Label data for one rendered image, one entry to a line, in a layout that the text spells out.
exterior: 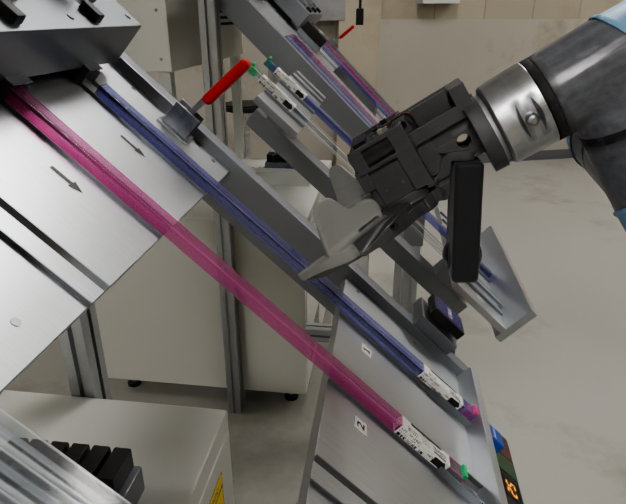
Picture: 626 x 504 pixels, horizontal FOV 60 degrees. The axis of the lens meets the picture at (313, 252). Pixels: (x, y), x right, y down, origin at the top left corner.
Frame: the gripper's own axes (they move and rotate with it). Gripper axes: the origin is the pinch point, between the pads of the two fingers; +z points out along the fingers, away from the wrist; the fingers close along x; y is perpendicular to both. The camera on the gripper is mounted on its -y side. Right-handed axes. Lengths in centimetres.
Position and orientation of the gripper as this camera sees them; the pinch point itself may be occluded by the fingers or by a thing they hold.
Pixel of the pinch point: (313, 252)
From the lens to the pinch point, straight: 54.7
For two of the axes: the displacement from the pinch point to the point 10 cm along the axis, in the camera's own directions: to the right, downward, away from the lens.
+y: -5.4, -8.0, -2.7
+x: -1.3, 3.9, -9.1
